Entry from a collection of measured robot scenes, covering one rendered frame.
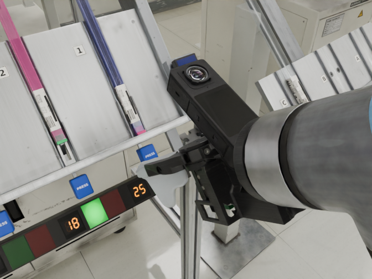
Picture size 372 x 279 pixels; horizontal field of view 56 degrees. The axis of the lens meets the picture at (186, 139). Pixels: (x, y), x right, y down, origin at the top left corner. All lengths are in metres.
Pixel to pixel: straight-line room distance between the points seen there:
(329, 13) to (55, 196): 1.06
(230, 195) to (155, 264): 0.91
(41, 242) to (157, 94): 0.28
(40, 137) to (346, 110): 0.41
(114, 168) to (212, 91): 0.72
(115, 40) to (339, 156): 0.44
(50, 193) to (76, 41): 0.52
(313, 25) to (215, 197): 1.07
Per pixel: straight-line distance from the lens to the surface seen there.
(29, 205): 0.99
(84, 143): 0.53
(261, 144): 0.24
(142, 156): 0.53
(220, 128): 0.30
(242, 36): 0.75
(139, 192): 0.55
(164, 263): 1.23
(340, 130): 0.20
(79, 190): 0.51
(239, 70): 0.78
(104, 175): 1.02
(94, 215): 0.54
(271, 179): 0.24
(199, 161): 0.33
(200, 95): 0.32
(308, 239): 1.34
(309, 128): 0.21
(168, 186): 0.39
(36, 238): 0.53
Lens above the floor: 1.08
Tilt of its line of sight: 42 degrees down
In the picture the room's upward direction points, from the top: straight up
